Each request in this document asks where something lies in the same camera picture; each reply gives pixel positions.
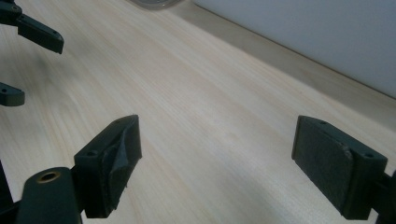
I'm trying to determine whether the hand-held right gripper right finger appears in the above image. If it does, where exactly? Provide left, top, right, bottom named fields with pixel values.
left=290, top=115, right=389, bottom=221

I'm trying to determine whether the translucent brown plastic lid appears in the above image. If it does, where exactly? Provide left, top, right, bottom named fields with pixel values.
left=128, top=0, right=183, bottom=11

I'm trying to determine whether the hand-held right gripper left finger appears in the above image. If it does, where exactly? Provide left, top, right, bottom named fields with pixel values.
left=73, top=114, right=143, bottom=219

